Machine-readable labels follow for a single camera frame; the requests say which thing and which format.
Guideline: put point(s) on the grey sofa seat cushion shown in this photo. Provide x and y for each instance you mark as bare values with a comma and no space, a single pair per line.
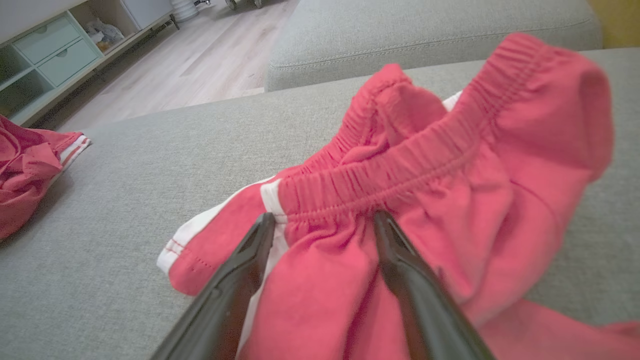
400,30

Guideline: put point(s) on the red white basketball jersey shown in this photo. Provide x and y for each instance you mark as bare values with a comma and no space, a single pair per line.
25,170

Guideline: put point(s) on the red shorts with white trim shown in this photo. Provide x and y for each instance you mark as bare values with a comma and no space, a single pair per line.
450,200

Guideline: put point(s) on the mint cabinet drawer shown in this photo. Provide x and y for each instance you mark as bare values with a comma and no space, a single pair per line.
47,40
67,62

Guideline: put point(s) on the clutter in cabinet shelf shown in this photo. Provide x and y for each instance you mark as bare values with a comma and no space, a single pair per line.
102,35

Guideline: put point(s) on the white round ribbed object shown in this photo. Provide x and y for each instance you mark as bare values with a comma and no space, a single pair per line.
184,9

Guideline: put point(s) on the metal cart with wheels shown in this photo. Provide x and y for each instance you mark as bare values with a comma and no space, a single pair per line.
245,3

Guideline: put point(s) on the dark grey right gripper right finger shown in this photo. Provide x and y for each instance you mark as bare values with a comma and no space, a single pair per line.
425,310

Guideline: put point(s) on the white mint storage cabinet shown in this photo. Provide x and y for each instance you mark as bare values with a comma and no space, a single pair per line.
30,15

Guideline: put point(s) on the large grey sofa seat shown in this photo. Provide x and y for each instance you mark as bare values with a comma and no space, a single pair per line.
125,200

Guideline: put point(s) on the large yellow sofa back cushion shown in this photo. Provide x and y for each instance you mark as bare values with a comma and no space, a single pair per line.
620,20

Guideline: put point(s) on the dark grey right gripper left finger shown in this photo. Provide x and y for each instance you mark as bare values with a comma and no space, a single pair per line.
225,300

